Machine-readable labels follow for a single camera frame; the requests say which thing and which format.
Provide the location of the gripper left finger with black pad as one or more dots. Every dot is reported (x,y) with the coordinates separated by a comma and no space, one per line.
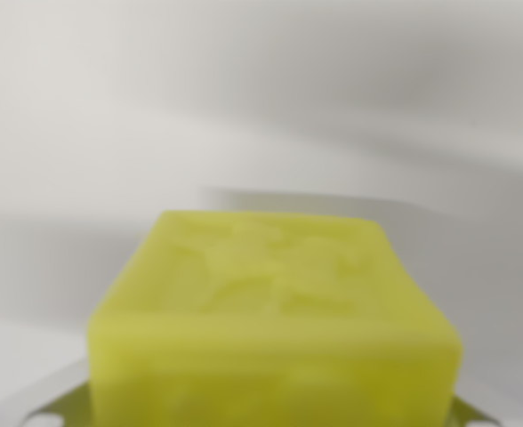
(63,409)

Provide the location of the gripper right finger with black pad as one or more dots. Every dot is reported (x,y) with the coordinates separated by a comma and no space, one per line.
(468,416)

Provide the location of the yellow cube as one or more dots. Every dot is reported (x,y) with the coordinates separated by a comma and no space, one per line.
(270,329)

